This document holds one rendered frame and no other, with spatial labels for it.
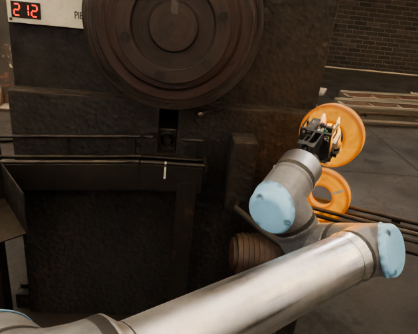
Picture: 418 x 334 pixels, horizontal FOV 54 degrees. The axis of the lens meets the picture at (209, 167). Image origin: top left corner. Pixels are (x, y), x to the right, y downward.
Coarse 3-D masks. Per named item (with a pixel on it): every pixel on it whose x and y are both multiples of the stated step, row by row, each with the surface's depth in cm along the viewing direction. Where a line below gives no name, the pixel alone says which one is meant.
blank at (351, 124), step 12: (324, 108) 99; (336, 108) 98; (348, 108) 98; (336, 120) 98; (348, 120) 97; (360, 120) 98; (348, 132) 98; (360, 132) 96; (348, 144) 99; (360, 144) 97; (336, 156) 101; (348, 156) 100
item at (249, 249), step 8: (232, 240) 126; (240, 240) 123; (248, 240) 123; (256, 240) 124; (264, 240) 124; (232, 248) 125; (240, 248) 121; (248, 248) 122; (256, 248) 121; (264, 248) 122; (272, 248) 122; (232, 256) 124; (240, 256) 121; (248, 256) 121; (256, 256) 121; (264, 256) 121; (272, 256) 121; (232, 264) 123; (240, 264) 121; (248, 264) 121; (256, 264) 121
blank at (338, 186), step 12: (324, 168) 114; (324, 180) 113; (336, 180) 111; (336, 192) 112; (348, 192) 111; (312, 204) 117; (324, 204) 118; (336, 204) 113; (348, 204) 112; (336, 216) 114
